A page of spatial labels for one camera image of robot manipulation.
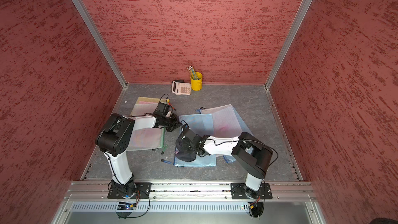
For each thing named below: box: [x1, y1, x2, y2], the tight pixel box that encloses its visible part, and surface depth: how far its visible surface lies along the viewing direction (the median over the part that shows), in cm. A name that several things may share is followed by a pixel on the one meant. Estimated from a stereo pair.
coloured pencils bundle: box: [186, 64, 199, 80], surface depth 112 cm
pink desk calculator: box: [171, 79, 192, 95], surface depth 120 cm
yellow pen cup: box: [190, 71, 203, 91], surface depth 116 cm
